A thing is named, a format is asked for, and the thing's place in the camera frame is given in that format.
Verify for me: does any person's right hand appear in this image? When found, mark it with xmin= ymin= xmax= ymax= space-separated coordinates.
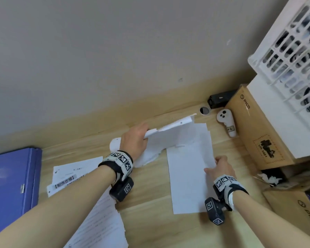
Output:
xmin=204 ymin=155 xmax=237 ymax=181

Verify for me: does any person's left hand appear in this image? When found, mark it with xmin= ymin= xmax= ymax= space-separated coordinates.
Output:
xmin=120 ymin=123 xmax=149 ymax=162

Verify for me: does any torn white paper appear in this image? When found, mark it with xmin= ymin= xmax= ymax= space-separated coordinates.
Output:
xmin=110 ymin=113 xmax=197 ymax=169

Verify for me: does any white paper sheet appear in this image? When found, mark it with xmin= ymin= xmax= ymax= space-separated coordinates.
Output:
xmin=166 ymin=145 xmax=218 ymax=215
xmin=168 ymin=123 xmax=212 ymax=153

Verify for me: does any person's right forearm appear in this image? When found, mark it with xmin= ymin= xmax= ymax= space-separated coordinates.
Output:
xmin=232 ymin=190 xmax=310 ymax=248

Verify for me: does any person's left forearm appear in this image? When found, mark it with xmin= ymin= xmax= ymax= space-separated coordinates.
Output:
xmin=0 ymin=165 xmax=117 ymax=248

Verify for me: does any marker-printed right wristband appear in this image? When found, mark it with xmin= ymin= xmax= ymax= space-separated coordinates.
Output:
xmin=213 ymin=175 xmax=249 ymax=211

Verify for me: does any marker-printed wristband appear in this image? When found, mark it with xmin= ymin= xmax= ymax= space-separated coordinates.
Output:
xmin=98 ymin=150 xmax=134 ymax=184
xmin=213 ymin=175 xmax=249 ymax=211

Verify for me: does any marker-printed left wristband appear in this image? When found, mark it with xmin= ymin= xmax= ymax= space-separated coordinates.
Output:
xmin=98 ymin=150 xmax=134 ymax=184

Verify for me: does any white handheld controller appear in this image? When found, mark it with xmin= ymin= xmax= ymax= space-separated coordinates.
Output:
xmin=216 ymin=108 xmax=237 ymax=138

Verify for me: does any crumpled white tissue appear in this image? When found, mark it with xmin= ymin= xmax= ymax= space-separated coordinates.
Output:
xmin=257 ymin=172 xmax=282 ymax=187

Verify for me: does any tall brown cardboard box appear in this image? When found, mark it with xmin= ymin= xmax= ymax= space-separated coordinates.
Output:
xmin=225 ymin=85 xmax=295 ymax=170

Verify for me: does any black box-shaped device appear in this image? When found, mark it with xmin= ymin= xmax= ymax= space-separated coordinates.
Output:
xmin=207 ymin=90 xmax=239 ymax=109

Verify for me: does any printed paper with black heading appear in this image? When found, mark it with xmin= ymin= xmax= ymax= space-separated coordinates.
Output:
xmin=46 ymin=156 xmax=104 ymax=198

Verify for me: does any low brown cardboard box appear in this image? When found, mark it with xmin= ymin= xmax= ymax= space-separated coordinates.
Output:
xmin=262 ymin=189 xmax=310 ymax=243

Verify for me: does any stack of printed text sheets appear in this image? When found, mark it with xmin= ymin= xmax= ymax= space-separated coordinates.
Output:
xmin=63 ymin=188 xmax=129 ymax=248

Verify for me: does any white plastic lattice basket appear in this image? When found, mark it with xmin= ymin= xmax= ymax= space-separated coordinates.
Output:
xmin=248 ymin=0 xmax=310 ymax=132

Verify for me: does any blue folder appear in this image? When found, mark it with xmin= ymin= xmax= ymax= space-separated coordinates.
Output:
xmin=0 ymin=148 xmax=43 ymax=241

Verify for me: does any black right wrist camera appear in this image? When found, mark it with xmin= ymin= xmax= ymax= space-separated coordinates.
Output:
xmin=205 ymin=197 xmax=227 ymax=226

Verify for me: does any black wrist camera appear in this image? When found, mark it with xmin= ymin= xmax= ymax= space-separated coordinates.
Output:
xmin=109 ymin=177 xmax=134 ymax=202
xmin=205 ymin=197 xmax=227 ymax=226

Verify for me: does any silver desk cable grommet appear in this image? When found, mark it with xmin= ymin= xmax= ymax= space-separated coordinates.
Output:
xmin=199 ymin=105 xmax=212 ymax=117

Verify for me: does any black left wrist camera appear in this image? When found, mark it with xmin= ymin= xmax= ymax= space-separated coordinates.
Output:
xmin=109 ymin=177 xmax=134 ymax=202

